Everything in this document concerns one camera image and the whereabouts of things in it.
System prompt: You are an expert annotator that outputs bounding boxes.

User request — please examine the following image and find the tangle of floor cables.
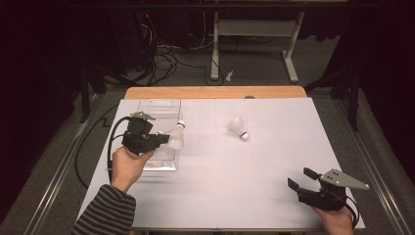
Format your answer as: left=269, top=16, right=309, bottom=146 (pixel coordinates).
left=130, top=13, right=226, bottom=87

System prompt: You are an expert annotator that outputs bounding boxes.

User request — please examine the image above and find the white metal stand frame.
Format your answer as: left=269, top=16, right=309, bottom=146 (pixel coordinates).
left=209, top=11, right=305, bottom=83

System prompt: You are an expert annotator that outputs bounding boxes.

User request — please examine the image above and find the metal floor rail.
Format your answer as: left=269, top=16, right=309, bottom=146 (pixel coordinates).
left=23, top=94, right=102, bottom=235
left=332, top=97, right=415, bottom=235

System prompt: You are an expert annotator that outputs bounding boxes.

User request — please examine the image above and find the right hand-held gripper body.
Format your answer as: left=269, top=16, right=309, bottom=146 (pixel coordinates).
left=297, top=168, right=371, bottom=212

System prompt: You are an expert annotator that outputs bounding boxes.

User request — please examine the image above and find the white table cover board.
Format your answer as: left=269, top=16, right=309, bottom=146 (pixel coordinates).
left=74, top=97, right=366, bottom=230

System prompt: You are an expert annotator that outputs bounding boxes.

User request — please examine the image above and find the clear plastic tray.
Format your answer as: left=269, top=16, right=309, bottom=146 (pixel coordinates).
left=123, top=98, right=182, bottom=172

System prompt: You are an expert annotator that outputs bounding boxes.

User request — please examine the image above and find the person's left hand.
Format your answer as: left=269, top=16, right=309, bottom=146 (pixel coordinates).
left=110, top=146, right=157, bottom=194

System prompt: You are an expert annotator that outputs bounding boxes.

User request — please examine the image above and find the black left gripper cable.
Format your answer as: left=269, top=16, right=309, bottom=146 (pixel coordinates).
left=107, top=117, right=131, bottom=184

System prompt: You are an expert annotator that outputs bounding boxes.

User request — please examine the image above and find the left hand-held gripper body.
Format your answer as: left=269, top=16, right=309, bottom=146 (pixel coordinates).
left=121, top=111, right=161, bottom=156

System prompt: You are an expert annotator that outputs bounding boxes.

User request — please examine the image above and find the person's right hand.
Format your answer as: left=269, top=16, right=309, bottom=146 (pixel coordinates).
left=311, top=205, right=355, bottom=235

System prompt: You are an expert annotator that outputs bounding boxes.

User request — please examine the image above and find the black floor cable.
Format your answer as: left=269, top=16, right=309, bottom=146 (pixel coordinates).
left=74, top=103, right=120, bottom=190

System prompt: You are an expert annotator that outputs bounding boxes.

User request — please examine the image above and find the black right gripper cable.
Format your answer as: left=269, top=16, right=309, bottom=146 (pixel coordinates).
left=339, top=192, right=360, bottom=229

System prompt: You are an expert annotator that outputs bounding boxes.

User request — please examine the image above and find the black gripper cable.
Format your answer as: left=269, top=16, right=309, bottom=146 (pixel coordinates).
left=339, top=192, right=360, bottom=229
left=107, top=117, right=131, bottom=184

